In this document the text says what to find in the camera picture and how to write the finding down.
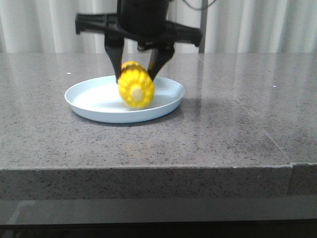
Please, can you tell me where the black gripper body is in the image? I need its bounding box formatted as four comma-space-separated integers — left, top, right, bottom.
75, 0, 202, 50

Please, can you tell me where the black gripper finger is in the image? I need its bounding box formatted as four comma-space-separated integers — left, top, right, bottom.
147, 45, 174, 81
105, 34, 124, 83

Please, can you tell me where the yellow plastic corn cob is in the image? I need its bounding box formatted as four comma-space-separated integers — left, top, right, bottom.
118, 61, 155, 109

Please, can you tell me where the light blue round plate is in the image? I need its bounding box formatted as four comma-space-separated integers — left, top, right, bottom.
64, 75, 185, 123

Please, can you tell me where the white pleated curtain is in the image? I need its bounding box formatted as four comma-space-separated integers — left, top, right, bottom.
0, 0, 317, 53

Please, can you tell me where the black cable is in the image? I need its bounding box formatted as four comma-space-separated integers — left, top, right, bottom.
182, 0, 217, 11

